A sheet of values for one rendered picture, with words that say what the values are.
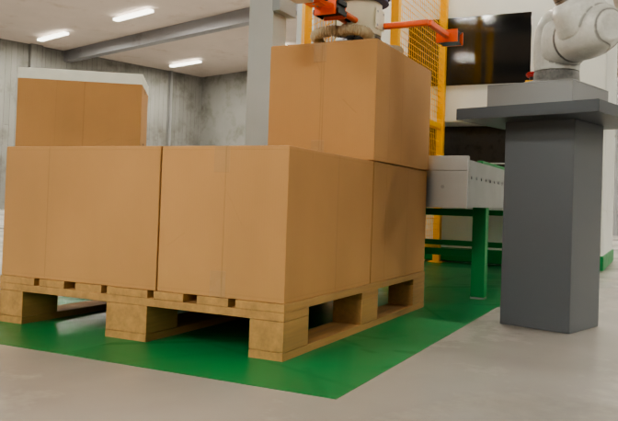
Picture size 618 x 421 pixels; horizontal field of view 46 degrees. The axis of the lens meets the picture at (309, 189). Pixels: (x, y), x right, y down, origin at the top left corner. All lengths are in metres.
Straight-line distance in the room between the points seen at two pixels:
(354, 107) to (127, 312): 0.97
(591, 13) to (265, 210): 1.23
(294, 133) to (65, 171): 0.76
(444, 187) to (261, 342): 1.32
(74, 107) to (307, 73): 1.62
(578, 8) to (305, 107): 0.93
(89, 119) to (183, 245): 1.88
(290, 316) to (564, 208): 1.08
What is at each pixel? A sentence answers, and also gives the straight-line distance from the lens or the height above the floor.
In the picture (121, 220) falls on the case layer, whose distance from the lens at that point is 2.11.
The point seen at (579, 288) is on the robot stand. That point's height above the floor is 0.15.
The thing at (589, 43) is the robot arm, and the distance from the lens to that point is 2.48.
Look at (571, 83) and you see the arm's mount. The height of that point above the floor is 0.82.
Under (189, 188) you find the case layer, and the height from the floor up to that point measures 0.43.
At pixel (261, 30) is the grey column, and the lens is 4.19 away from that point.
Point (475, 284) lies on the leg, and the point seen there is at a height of 0.06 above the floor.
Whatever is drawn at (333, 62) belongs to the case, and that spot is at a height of 0.88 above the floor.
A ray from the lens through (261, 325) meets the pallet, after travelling 1.86.
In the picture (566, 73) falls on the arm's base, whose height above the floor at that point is 0.87.
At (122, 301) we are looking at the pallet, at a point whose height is 0.11.
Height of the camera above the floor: 0.40
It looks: 1 degrees up
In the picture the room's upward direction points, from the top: 2 degrees clockwise
